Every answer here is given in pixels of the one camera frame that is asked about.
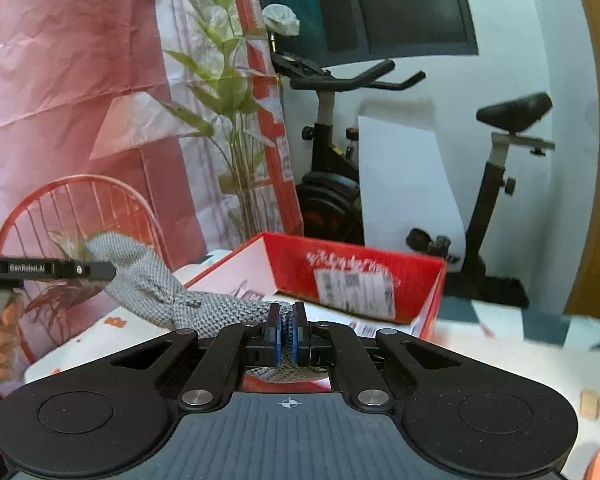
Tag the dark framed window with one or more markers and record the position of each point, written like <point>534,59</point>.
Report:
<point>395,5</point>

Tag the patterned tablecloth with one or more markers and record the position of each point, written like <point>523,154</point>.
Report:
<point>520,360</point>

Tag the white plastic bag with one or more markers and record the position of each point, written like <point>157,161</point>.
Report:
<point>281,19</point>

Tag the white foam board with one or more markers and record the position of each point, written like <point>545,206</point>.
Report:
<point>405,175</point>

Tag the printed plant backdrop cloth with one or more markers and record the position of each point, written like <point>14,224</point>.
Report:
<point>80,85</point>

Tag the red cardboard box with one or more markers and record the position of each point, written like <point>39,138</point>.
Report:
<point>290,260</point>

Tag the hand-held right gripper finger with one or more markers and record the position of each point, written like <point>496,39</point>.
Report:
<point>280,335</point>
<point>291,335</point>

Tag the black exercise bike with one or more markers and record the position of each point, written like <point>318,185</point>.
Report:
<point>330,160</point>

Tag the person's left hand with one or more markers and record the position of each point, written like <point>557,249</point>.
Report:
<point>2,345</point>

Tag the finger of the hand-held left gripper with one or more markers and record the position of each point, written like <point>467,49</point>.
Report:
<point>97,270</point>

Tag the grey knitted sock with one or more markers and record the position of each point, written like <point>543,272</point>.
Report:
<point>145,280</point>

